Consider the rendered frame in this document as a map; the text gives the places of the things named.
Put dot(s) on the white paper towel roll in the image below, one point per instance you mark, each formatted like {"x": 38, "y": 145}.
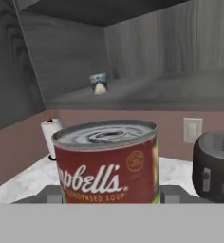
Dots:
{"x": 49, "y": 136}

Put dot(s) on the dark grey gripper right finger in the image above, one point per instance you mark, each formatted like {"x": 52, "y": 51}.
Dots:
{"x": 177, "y": 195}

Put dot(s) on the grey wooden cabinet door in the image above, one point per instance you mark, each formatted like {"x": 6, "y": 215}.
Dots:
{"x": 9, "y": 63}

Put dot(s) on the black toaster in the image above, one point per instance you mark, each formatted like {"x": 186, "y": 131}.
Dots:
{"x": 214, "y": 167}

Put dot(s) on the white wall outlet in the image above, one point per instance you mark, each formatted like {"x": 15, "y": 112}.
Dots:
{"x": 192, "y": 130}

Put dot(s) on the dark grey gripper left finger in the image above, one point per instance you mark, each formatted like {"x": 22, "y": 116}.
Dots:
{"x": 47, "y": 196}

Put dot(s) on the red soup can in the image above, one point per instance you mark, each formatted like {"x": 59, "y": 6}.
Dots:
{"x": 104, "y": 164}

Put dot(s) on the grey wooden open cabinet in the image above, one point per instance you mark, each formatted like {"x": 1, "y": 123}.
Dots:
{"x": 142, "y": 53}

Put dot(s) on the blue and white can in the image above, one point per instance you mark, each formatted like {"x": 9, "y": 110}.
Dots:
{"x": 99, "y": 83}

